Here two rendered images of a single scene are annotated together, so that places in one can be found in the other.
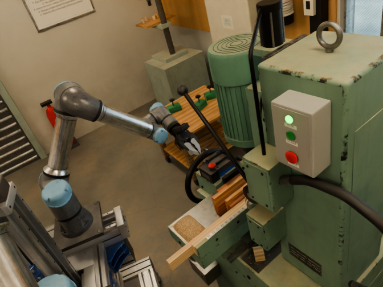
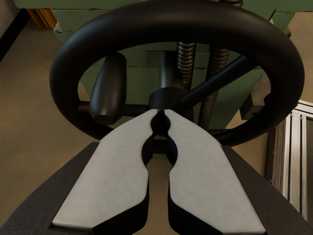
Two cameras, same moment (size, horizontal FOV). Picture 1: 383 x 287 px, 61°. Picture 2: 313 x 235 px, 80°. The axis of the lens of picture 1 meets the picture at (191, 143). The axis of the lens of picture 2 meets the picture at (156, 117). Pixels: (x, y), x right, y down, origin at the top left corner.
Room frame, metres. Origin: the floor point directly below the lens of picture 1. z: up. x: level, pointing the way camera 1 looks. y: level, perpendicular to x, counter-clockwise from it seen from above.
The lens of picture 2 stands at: (1.31, 0.01, 1.03)
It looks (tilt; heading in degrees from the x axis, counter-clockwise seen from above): 61 degrees down; 211
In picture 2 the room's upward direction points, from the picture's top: 1 degrees counter-clockwise
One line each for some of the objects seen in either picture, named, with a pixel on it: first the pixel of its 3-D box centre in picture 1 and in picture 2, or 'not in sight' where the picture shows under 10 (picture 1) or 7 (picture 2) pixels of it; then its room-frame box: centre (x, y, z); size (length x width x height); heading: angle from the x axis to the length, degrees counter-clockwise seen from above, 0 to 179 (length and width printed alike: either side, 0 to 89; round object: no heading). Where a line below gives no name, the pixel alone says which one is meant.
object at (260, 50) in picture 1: (273, 37); not in sight; (0.77, -0.27, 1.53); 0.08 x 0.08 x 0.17; 28
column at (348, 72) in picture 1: (330, 176); not in sight; (0.64, -0.34, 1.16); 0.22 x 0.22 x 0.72; 28
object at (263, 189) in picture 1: (268, 177); not in sight; (0.63, -0.17, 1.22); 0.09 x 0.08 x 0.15; 28
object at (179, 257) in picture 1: (230, 216); not in sight; (0.82, -0.06, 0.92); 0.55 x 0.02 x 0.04; 118
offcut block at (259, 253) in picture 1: (259, 253); not in sight; (0.71, -0.12, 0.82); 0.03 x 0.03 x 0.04; 83
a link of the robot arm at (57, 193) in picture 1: (60, 198); not in sight; (1.13, 0.61, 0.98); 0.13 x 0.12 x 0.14; 24
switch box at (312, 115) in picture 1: (301, 134); not in sight; (0.54, -0.23, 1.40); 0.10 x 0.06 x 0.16; 28
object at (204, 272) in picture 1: (204, 266); (257, 96); (0.89, 0.10, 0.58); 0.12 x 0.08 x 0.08; 28
